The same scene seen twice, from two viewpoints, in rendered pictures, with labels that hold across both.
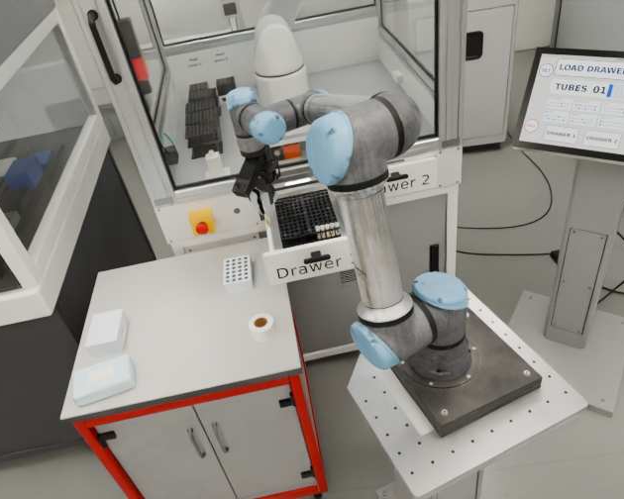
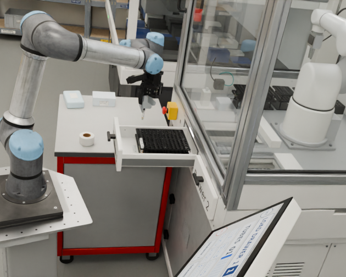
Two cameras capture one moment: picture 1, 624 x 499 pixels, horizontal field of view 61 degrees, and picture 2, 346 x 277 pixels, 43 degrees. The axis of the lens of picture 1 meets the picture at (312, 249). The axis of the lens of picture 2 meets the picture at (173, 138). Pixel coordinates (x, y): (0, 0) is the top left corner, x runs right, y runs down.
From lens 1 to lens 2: 197 cm
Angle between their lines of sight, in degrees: 63
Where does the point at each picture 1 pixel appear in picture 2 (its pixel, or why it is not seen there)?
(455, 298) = (11, 139)
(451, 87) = (234, 152)
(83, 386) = (68, 92)
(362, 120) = (33, 17)
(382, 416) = (5, 171)
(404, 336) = (1, 127)
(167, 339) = (95, 116)
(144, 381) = (70, 110)
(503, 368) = (1, 210)
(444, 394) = not seen: outside the picture
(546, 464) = not seen: outside the picture
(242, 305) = not seen: hidden behind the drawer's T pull
